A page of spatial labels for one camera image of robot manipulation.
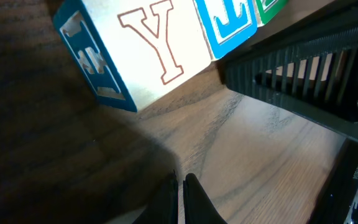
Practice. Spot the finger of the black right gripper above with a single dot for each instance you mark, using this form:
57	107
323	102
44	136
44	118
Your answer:
309	68

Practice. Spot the green letter F block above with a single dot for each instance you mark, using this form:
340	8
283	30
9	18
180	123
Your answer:
265	10

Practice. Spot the blue letter L block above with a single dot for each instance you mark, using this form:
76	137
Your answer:
226	23

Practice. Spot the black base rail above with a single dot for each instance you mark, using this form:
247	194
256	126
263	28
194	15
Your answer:
337	201

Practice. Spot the white letter Y block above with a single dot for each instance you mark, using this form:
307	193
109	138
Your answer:
133	52

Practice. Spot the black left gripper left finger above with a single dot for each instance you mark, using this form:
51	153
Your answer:
163	207

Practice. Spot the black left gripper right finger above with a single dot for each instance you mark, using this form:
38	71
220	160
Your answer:
198	207

